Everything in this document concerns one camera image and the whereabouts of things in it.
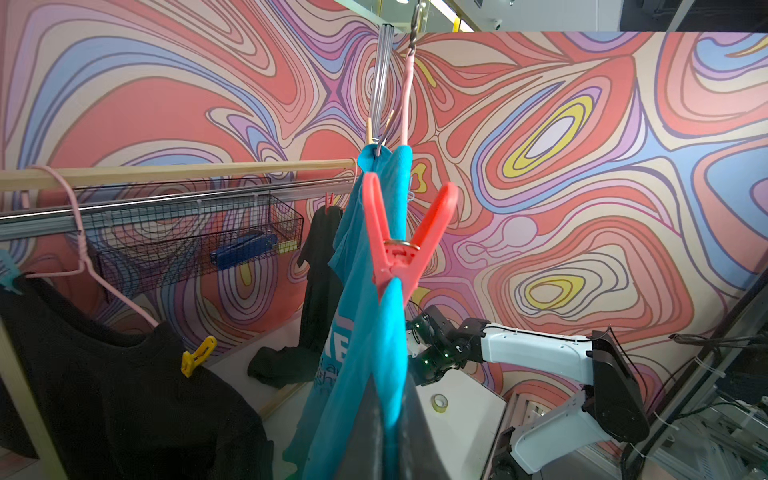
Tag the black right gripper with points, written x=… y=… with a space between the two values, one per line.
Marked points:
x=447 y=347

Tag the teal t-shirt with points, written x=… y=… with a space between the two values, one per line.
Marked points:
x=367 y=338

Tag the red clothespin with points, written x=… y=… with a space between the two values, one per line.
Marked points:
x=405 y=260

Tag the pink hanger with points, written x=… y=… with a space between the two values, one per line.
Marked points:
x=84 y=263
x=380 y=131

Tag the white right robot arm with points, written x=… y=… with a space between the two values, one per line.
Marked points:
x=602 y=401

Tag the yellow tape roll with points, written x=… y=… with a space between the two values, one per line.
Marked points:
x=439 y=403

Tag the white plastic tray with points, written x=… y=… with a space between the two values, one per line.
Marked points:
x=414 y=344

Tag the dark green t-shirt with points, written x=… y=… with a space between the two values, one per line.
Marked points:
x=298 y=364

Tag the yellow clothespin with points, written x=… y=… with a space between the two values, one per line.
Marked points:
x=192 y=360

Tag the blue stapler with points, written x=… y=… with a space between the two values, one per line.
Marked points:
x=242 y=249

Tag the black t-shirt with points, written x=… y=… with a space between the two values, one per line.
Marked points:
x=118 y=406

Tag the teal clothespin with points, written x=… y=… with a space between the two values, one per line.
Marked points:
x=9 y=273

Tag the black wire basket back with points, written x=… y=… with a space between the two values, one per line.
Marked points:
x=162 y=233

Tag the wooden clothes rack frame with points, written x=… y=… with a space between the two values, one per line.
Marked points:
x=30 y=179

